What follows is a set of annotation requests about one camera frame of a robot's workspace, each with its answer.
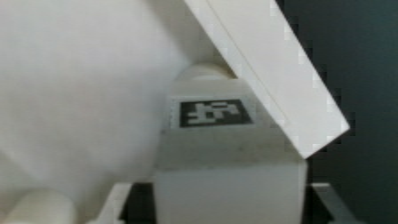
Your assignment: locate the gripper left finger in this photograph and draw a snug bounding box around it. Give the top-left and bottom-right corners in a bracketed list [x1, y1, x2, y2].
[94, 182, 156, 224]

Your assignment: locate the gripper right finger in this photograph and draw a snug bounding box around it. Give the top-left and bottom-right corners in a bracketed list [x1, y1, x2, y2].
[302, 182, 362, 224]

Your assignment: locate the white leg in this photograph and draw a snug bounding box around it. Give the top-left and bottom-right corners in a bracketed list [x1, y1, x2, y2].
[154, 64, 307, 224]

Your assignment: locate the white square tabletop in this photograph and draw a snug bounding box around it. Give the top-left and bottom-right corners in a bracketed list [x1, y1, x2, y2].
[0, 0, 222, 221]

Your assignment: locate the white fence obstacle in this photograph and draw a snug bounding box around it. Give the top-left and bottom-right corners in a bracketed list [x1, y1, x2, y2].
[183, 0, 350, 157]

